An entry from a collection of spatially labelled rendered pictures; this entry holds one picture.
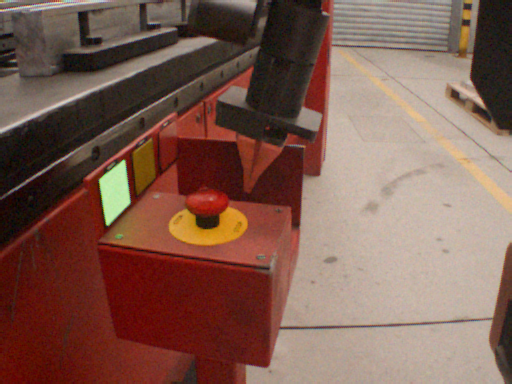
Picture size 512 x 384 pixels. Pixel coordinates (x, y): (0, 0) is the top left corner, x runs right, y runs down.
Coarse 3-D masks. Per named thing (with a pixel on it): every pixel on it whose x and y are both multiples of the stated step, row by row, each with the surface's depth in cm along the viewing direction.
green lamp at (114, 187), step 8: (120, 168) 40; (104, 176) 38; (112, 176) 39; (120, 176) 40; (104, 184) 38; (112, 184) 39; (120, 184) 41; (104, 192) 38; (112, 192) 39; (120, 192) 41; (128, 192) 42; (104, 200) 38; (112, 200) 39; (120, 200) 41; (128, 200) 42; (104, 208) 38; (112, 208) 40; (120, 208) 41; (112, 216) 40
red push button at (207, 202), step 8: (200, 192) 40; (208, 192) 40; (216, 192) 40; (192, 200) 39; (200, 200) 39; (208, 200) 39; (216, 200) 39; (224, 200) 39; (192, 208) 38; (200, 208) 38; (208, 208) 38; (216, 208) 38; (224, 208) 39; (200, 216) 39; (208, 216) 39; (216, 216) 40; (200, 224) 40; (208, 224) 40; (216, 224) 40
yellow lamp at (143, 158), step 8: (152, 144) 47; (136, 152) 43; (144, 152) 45; (152, 152) 47; (136, 160) 43; (144, 160) 45; (152, 160) 47; (136, 168) 43; (144, 168) 45; (152, 168) 47; (136, 176) 44; (144, 176) 45; (152, 176) 47; (136, 184) 44; (144, 184) 46
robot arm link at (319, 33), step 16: (272, 0) 39; (288, 0) 38; (304, 0) 39; (320, 0) 40; (256, 16) 39; (272, 16) 39; (288, 16) 38; (304, 16) 38; (320, 16) 38; (272, 32) 40; (288, 32) 39; (304, 32) 39; (320, 32) 39; (272, 48) 40; (288, 48) 39; (304, 48) 39; (320, 48) 41; (304, 64) 40
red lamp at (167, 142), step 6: (168, 126) 50; (174, 126) 52; (162, 132) 49; (168, 132) 50; (174, 132) 52; (162, 138) 49; (168, 138) 51; (174, 138) 52; (162, 144) 49; (168, 144) 51; (174, 144) 53; (162, 150) 49; (168, 150) 51; (174, 150) 53; (162, 156) 49; (168, 156) 51; (174, 156) 53; (162, 162) 50; (168, 162) 51; (162, 168) 50
